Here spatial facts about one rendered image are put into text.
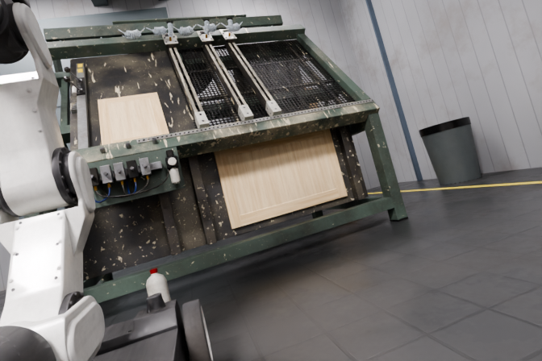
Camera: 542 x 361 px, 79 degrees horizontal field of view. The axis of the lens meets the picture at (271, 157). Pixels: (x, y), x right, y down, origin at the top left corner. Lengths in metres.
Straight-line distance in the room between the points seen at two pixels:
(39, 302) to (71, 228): 0.17
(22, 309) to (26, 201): 0.23
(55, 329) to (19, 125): 0.45
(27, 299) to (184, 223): 1.45
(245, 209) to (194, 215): 0.33
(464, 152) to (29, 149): 3.75
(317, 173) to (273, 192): 0.37
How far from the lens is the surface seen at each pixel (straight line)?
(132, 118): 2.23
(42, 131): 0.90
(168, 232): 2.12
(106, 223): 2.20
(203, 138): 1.98
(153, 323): 1.00
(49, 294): 0.82
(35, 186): 0.90
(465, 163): 4.03
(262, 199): 2.26
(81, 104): 2.40
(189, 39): 2.99
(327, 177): 2.47
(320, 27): 6.26
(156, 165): 1.88
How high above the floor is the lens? 0.46
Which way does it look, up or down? 5 degrees up
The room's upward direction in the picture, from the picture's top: 14 degrees counter-clockwise
